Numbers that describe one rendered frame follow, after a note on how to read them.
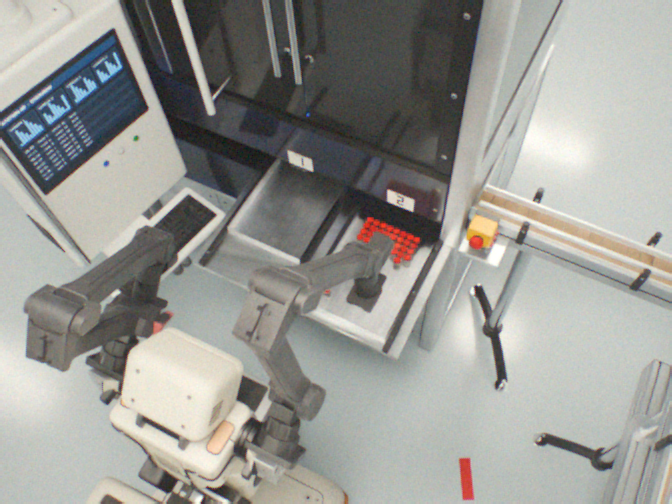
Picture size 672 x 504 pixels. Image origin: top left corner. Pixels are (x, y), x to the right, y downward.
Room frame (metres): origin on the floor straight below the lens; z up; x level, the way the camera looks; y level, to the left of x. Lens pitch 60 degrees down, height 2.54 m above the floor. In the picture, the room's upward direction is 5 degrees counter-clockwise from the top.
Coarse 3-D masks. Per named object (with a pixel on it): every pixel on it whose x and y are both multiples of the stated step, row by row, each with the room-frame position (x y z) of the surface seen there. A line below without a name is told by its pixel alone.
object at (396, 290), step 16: (352, 224) 1.03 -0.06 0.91; (352, 240) 0.99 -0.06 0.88; (416, 256) 0.91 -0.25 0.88; (384, 272) 0.87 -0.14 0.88; (400, 272) 0.86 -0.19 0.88; (416, 272) 0.86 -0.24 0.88; (336, 288) 0.83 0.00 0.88; (384, 288) 0.81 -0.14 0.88; (400, 288) 0.81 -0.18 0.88; (320, 304) 0.78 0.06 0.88; (336, 304) 0.78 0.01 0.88; (384, 304) 0.76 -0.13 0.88; (400, 304) 0.76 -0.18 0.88; (352, 320) 0.72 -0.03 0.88; (368, 320) 0.72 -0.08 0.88; (384, 320) 0.71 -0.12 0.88; (384, 336) 0.65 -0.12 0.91
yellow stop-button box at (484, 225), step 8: (480, 216) 0.94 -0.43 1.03; (488, 216) 0.94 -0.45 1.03; (496, 216) 0.94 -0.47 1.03; (472, 224) 0.92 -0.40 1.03; (480, 224) 0.91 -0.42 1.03; (488, 224) 0.91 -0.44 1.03; (496, 224) 0.91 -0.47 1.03; (472, 232) 0.90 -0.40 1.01; (480, 232) 0.89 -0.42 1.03; (488, 232) 0.89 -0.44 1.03; (488, 240) 0.87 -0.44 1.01
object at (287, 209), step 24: (288, 168) 1.29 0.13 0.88; (264, 192) 1.21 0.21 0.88; (288, 192) 1.20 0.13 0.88; (312, 192) 1.19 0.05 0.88; (336, 192) 1.18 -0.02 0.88; (240, 216) 1.11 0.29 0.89; (264, 216) 1.11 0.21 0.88; (288, 216) 1.10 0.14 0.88; (312, 216) 1.09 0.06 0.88; (264, 240) 1.02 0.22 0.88; (288, 240) 1.01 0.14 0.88; (312, 240) 0.99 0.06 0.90
